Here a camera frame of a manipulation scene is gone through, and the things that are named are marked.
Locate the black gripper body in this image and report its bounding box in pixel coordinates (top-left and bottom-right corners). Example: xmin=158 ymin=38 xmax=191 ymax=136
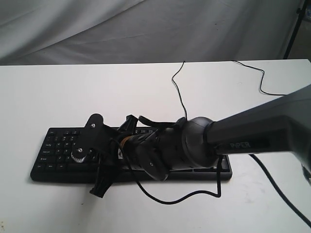
xmin=90 ymin=115 xmax=170 ymax=197

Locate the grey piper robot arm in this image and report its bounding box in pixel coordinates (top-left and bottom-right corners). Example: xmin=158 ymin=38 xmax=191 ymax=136
xmin=91 ymin=86 xmax=311 ymax=197

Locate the black acer keyboard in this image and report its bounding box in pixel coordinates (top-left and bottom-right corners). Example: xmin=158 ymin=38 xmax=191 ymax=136
xmin=30 ymin=128 xmax=233 ymax=184

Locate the grey backdrop cloth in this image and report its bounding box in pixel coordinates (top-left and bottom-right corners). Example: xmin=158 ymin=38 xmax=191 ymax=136
xmin=0 ymin=0 xmax=303 ymax=65

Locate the black tripod stand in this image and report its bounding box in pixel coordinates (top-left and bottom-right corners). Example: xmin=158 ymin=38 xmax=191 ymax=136
xmin=283 ymin=0 xmax=308 ymax=59

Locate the thin black keyboard cable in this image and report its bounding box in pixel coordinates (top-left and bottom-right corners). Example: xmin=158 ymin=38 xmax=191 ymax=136
xmin=172 ymin=60 xmax=188 ymax=119

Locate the black braided camera cable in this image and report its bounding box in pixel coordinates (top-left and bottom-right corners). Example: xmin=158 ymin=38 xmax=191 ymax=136
xmin=106 ymin=138 xmax=311 ymax=233

